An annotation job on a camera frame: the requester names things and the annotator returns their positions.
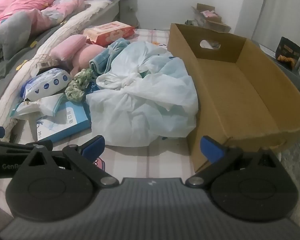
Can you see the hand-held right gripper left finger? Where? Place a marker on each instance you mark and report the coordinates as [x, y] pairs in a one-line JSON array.
[[93, 145]]

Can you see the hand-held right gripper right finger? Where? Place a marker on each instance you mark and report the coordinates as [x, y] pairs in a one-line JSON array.
[[211, 148]]

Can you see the blue face mask box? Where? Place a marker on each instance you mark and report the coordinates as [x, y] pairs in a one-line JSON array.
[[65, 126]]

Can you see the white printed tissue pack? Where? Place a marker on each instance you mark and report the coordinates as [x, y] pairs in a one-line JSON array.
[[47, 105]]

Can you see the white plastic bag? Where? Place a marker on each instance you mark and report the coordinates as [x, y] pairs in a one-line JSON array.
[[140, 110]]

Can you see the green floral scrunchie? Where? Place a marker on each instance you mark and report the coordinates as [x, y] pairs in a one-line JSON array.
[[77, 87]]

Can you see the brown cardboard box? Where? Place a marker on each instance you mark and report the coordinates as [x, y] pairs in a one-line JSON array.
[[240, 92]]

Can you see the blue white wipes pack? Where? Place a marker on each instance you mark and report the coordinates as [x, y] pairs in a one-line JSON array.
[[47, 81]]

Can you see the blue checked towel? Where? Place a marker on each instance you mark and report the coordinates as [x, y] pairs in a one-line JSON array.
[[102, 60]]

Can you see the pink white plush toy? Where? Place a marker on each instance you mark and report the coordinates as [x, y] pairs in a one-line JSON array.
[[86, 55]]

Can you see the dark grey bed sheet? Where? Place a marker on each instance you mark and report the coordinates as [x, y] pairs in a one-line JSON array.
[[5, 80]]

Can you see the light grey cloth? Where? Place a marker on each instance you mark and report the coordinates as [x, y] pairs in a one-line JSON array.
[[12, 33]]

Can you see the grey cabinet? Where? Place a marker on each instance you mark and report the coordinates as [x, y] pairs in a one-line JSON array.
[[296, 77]]

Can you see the red orange wipes pack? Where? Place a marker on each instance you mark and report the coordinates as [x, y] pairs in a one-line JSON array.
[[107, 31]]

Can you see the white quilted mattress pad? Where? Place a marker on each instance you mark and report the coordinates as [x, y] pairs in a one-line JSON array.
[[65, 26]]

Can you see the black snack bag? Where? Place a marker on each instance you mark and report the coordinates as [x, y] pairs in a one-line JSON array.
[[287, 50]]

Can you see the open cardboard box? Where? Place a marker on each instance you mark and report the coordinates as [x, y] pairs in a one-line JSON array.
[[211, 23]]

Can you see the green box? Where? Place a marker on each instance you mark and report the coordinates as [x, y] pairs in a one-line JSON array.
[[190, 22]]

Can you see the pink packet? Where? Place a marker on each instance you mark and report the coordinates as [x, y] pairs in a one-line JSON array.
[[210, 13]]

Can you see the grey bed base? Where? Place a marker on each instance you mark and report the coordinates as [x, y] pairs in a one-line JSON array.
[[127, 11]]

